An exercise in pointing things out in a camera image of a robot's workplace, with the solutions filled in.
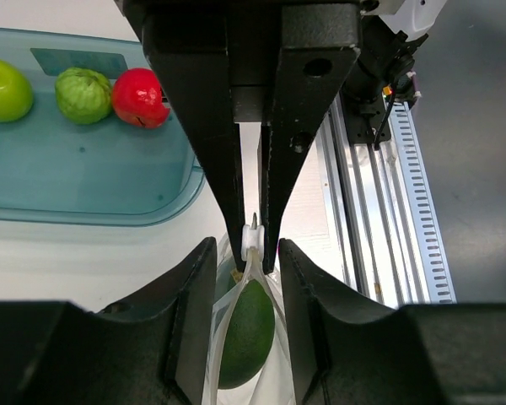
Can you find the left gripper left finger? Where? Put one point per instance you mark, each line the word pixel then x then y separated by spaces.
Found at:
pixel 147 348

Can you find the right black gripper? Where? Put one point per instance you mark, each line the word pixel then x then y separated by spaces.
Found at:
pixel 276 62

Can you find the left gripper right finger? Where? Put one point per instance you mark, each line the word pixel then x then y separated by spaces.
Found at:
pixel 348 349

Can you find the clear zip top bag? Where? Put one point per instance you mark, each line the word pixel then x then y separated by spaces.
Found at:
pixel 273 384

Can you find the dark green avocado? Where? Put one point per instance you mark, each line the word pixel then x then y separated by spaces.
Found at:
pixel 249 337

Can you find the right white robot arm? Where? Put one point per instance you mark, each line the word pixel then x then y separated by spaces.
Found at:
pixel 391 31

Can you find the red apple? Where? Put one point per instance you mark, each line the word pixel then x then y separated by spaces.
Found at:
pixel 137 99

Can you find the yellow-green bumpy fruit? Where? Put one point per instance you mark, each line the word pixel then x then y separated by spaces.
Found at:
pixel 83 95

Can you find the teal plastic tray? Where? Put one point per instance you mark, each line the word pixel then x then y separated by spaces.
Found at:
pixel 109 173

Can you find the green apple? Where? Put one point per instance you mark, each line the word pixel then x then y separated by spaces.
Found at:
pixel 16 94

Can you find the white slotted cable duct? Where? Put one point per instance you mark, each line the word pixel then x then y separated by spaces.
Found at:
pixel 433 268

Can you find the aluminium mounting rail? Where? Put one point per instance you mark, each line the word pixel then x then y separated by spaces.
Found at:
pixel 373 217

